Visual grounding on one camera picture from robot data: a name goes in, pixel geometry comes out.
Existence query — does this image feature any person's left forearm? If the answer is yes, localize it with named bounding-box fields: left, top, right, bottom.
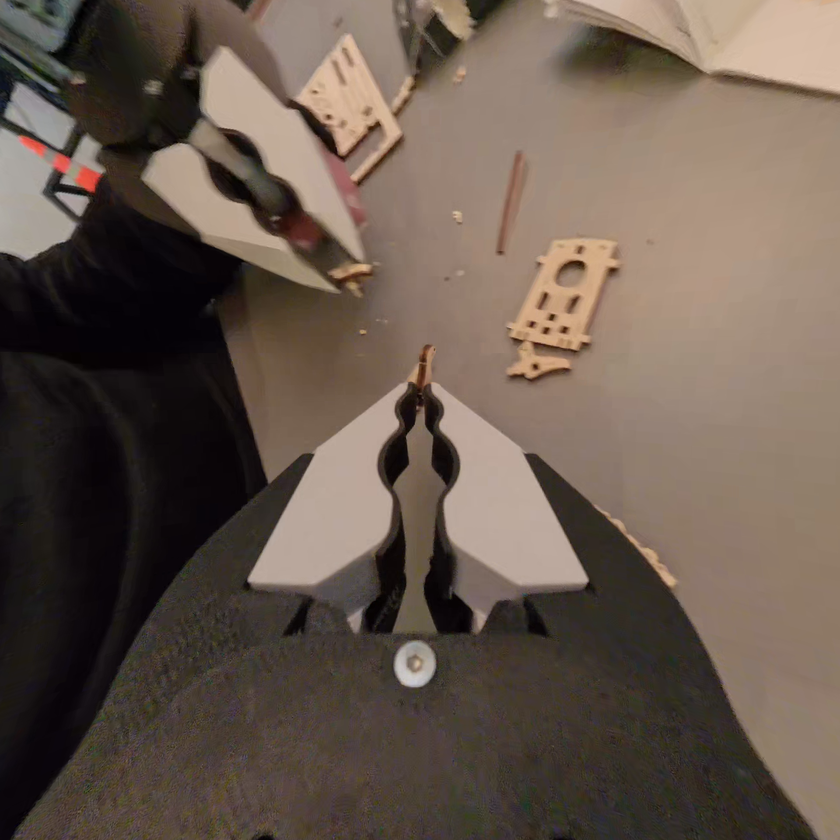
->
left=0, top=151, right=245, bottom=368

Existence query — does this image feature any flat wooden plate with hole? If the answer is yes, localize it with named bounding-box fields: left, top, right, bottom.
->
left=507, top=238, right=621, bottom=353

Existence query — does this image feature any person's black clothing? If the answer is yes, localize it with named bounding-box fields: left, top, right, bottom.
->
left=0, top=348, right=270, bottom=828

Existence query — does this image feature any red and white striped bar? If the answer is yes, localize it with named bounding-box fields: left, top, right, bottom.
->
left=18, top=134, right=105, bottom=193

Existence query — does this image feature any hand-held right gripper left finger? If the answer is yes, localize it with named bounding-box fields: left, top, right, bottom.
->
left=248, top=384, right=418, bottom=633

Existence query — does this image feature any white instruction booklet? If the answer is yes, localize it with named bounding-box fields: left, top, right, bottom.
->
left=558, top=0, right=840, bottom=99

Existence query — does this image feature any black metal rack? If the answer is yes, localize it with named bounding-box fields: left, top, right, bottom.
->
left=0, top=0, right=106, bottom=221

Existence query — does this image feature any small slim wooden part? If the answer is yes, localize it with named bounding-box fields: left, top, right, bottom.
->
left=407, top=344, right=439, bottom=408

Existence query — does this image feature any small curved wooden part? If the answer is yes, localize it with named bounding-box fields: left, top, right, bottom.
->
left=327, top=261, right=375, bottom=298

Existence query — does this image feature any dark cardboard box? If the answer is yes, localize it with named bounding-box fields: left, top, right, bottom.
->
left=392, top=0, right=487, bottom=70

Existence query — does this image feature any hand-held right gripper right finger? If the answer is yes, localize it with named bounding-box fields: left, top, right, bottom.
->
left=425, top=382, right=589, bottom=633

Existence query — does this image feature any thin brown wooden stick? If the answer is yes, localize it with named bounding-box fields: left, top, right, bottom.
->
left=495, top=151, right=526, bottom=256

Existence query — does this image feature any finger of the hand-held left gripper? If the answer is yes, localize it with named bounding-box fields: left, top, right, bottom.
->
left=199, top=47, right=366, bottom=265
left=141, top=141, right=340, bottom=293

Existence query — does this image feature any wooden cut-out sheet frame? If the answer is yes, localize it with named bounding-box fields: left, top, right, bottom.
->
left=294, top=33, right=404, bottom=185

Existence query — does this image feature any anchor-shaped wooden part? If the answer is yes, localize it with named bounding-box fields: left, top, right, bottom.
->
left=505, top=341, right=572, bottom=382

